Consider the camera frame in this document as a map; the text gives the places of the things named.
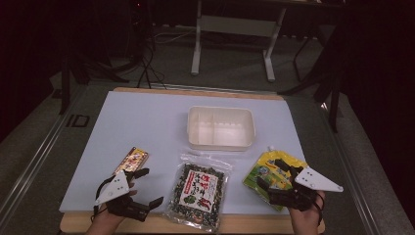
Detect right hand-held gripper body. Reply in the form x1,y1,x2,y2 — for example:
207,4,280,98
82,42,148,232
267,165,345,212

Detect black floor cables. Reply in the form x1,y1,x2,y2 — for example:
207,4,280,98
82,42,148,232
136,32,168,90

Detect wooden table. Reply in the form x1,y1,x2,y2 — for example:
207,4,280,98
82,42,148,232
59,86,326,235

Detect yellow spout pouch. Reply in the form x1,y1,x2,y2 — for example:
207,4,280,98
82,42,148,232
242,145,308,212

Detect white table mat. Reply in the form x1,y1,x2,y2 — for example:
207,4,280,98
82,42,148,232
59,90,324,216

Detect white plastic container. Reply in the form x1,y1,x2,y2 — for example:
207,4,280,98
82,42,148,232
186,105,256,152

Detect clear seaweed snack packet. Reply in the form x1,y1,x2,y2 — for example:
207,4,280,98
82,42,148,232
164,153,233,233

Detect black metal stand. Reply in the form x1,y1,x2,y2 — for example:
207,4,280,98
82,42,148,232
58,32,131,116

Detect white metal desk frame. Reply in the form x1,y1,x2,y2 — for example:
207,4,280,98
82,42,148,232
190,0,288,82

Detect metal floor rail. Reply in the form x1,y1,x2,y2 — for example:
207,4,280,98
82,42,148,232
320,102,382,235
0,85,81,224

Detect person's left hand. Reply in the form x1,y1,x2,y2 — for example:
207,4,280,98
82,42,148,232
95,181,137,228

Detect person's right hand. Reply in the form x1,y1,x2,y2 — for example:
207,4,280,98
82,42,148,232
288,190,326,230

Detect white cable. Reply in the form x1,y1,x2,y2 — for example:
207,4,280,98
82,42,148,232
152,23,198,46

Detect black tripod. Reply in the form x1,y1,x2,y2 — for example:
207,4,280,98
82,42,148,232
277,19,347,133

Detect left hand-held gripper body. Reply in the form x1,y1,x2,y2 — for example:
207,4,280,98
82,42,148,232
94,169,151,223

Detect black wrist strap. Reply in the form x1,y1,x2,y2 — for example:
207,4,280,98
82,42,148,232
93,178,113,218
312,192,326,227

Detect dark curtain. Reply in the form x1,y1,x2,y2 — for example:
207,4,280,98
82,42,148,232
339,0,415,228
0,0,67,143

